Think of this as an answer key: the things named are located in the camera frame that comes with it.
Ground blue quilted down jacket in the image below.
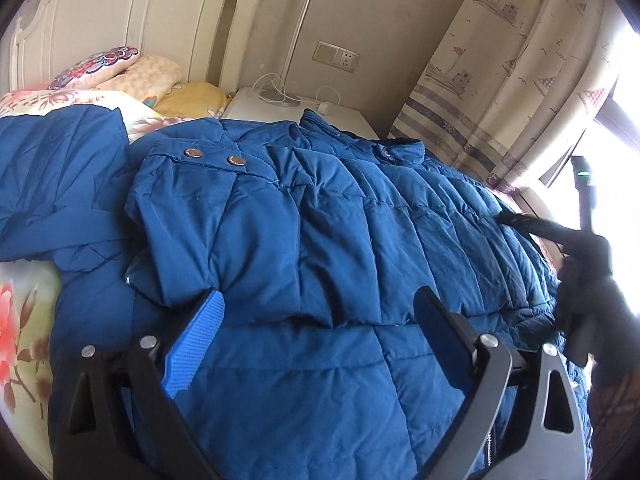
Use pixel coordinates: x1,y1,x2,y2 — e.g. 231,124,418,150
1,105,590,479

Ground sailboat print curtain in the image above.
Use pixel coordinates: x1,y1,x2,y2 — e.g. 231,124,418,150
390,0,627,193

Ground floral bed quilt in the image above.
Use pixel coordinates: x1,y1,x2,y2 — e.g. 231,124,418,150
1,90,187,479

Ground yellow pillow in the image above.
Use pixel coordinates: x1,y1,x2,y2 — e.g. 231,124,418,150
154,81,231,119

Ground white nightstand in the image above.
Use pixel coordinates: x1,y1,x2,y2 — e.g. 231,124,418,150
222,87,378,140

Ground silver desk lamp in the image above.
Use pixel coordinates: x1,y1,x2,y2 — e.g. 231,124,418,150
258,0,312,108

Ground peach textured pillow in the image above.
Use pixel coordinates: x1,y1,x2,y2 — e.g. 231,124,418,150
94,55,183,107

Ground floral embroidered pillow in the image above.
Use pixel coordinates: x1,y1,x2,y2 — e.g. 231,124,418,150
48,46,140,90

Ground white wooden headboard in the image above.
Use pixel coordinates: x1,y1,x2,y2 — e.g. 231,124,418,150
8,0,260,93

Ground dark window frame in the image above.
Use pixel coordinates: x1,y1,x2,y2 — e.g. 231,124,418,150
539,77,639,188

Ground white charger cable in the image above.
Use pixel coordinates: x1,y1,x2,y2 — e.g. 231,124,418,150
250,71,343,115

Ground wall socket switch plate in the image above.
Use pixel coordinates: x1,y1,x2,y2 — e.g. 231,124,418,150
312,41,360,73

